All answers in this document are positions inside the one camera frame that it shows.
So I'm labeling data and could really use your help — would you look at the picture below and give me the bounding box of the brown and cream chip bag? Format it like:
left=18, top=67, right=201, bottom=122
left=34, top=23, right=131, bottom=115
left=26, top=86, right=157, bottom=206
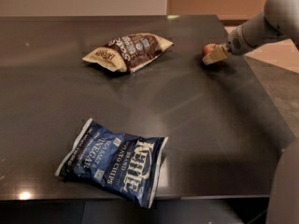
left=82, top=33, right=173, bottom=74

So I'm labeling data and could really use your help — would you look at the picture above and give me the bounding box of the blue Kettle chip bag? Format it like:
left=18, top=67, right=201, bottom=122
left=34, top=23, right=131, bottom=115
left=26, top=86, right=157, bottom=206
left=55, top=119, right=167, bottom=208

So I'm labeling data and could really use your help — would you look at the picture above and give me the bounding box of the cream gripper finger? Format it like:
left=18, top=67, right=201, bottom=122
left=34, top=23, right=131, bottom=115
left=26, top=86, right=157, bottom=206
left=202, top=44, right=230, bottom=65

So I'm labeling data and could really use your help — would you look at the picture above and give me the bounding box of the red apple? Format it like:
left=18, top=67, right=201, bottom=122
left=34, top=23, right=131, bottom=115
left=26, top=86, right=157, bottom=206
left=202, top=44, right=217, bottom=65

